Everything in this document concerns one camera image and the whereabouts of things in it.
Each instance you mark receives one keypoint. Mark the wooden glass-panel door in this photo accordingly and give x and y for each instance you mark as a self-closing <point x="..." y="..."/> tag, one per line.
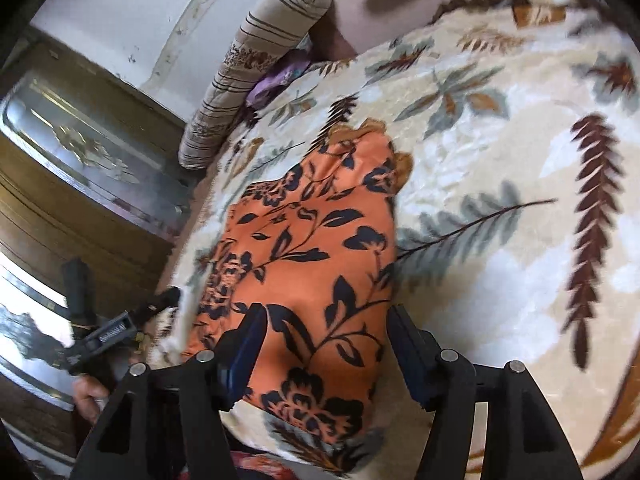
<point x="88" y="176"/>

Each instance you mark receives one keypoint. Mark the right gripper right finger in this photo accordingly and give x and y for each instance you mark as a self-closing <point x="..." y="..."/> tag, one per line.
<point x="524" y="439"/>

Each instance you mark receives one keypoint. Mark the person's left hand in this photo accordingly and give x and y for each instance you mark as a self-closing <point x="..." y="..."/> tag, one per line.
<point x="93" y="385"/>

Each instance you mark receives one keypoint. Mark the orange black floral garment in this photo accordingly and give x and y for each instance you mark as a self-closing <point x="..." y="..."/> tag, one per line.
<point x="316" y="250"/>

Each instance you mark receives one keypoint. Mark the cream leaf-patterned blanket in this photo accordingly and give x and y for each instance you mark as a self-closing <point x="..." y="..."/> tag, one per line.
<point x="516" y="224"/>

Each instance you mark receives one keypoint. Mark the purple cloth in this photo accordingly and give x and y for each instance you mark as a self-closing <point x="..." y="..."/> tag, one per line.
<point x="280" y="75"/>

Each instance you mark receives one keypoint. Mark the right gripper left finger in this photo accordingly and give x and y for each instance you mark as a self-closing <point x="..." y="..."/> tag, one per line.
<point x="159" y="423"/>

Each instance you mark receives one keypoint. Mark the striped bolster pillow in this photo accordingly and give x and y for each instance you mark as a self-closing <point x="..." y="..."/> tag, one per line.
<point x="269" y="30"/>

